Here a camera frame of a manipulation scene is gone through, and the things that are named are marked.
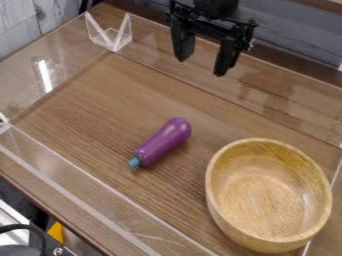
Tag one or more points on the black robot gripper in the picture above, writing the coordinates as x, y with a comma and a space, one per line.
215, 19

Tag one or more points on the black device with yellow label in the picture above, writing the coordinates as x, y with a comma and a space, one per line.
49, 246

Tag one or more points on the clear acrylic corner bracket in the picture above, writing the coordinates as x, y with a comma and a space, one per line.
109, 38

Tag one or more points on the brown wooden bowl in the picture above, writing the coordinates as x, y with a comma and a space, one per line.
267, 194

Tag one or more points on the purple toy eggplant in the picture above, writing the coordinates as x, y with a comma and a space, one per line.
171, 136

